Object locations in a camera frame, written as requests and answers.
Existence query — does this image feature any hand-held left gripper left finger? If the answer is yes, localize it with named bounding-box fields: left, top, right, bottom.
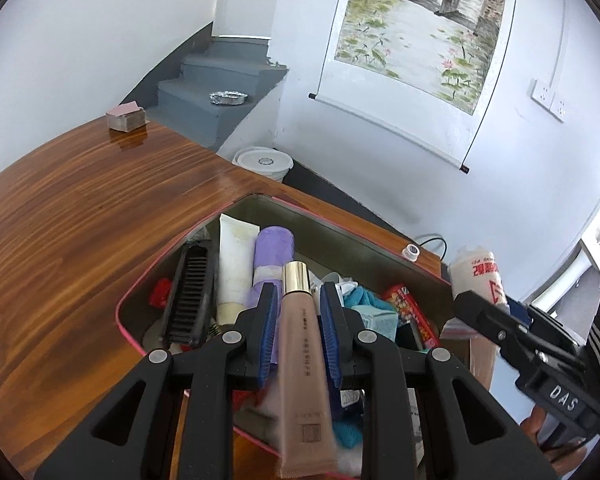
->
left=34, top=282, right=279, bottom=480

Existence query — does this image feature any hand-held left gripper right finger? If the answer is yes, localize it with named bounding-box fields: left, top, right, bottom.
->
left=320, top=282, right=558, bottom=480

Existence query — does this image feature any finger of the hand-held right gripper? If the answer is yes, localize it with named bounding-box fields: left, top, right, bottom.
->
left=507, top=300, right=586, bottom=361
left=454, top=290, right=585, bottom=378

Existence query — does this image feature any white bandage roll pack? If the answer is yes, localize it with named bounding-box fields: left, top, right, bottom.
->
left=439, top=244, right=509, bottom=341

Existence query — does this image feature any beige tube with gold cap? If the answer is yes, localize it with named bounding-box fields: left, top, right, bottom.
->
left=275, top=261, right=338, bottom=479

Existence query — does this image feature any blue towel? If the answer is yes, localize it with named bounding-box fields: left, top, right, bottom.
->
left=332, top=284, right=391, bottom=450

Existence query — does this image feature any small teal box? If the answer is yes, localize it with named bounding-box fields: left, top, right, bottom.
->
left=357, top=305, right=399, bottom=342

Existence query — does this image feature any white cream tube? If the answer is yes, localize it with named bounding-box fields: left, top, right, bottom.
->
left=215, top=213, right=261, bottom=326

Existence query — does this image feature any black comb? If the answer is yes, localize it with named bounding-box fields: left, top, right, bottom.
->
left=161, top=240, right=216, bottom=346

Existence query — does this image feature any purple garbage bag roll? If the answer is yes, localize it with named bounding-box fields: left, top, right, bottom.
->
left=247, top=226, right=297, bottom=311

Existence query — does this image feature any red snack packet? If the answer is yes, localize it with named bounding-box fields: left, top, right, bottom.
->
left=149, top=277, right=173, bottom=308

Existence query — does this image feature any person's right hand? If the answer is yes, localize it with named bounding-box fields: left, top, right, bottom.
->
left=522, top=405, right=588, bottom=466

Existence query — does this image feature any small red packet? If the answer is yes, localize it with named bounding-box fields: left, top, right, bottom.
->
left=382, top=282, right=441, bottom=351

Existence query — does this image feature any white plastic bucket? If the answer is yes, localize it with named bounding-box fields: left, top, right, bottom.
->
left=231, top=146, right=295, bottom=183

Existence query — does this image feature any foil tray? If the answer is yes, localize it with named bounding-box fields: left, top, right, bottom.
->
left=209, top=90, right=248, bottom=107

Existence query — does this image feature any grey staircase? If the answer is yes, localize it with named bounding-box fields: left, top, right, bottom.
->
left=117, top=35, right=288, bottom=151

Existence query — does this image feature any black floor cable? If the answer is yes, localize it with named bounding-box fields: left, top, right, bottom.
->
left=414, top=232, right=448, bottom=266

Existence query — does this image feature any white cable conduit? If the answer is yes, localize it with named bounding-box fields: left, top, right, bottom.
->
left=547, top=0, right=568, bottom=83

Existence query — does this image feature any wall scroll painting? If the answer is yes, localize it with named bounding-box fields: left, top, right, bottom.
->
left=308, top=0, right=518, bottom=175

